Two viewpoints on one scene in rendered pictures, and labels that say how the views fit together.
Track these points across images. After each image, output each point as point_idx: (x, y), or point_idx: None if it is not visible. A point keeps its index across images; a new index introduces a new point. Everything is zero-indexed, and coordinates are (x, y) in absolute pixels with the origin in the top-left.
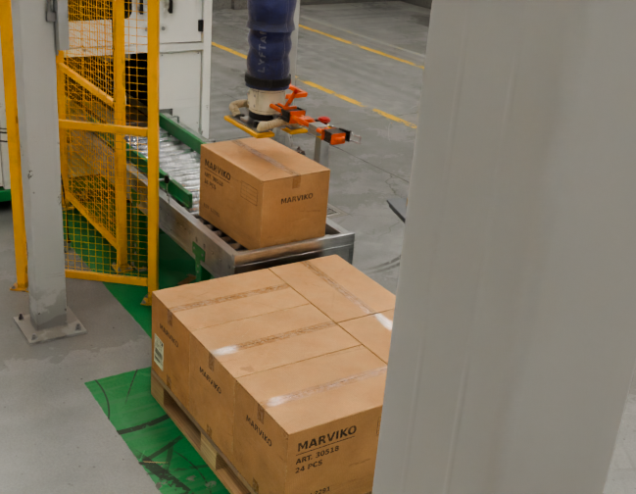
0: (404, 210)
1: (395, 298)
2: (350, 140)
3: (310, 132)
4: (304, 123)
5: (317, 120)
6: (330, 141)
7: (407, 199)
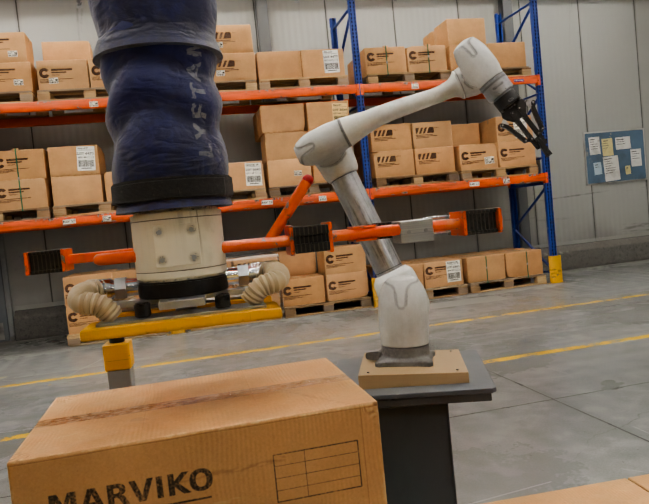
0: (379, 391)
1: (602, 485)
2: None
3: (411, 241)
4: (382, 229)
5: (379, 223)
6: (499, 224)
7: (360, 377)
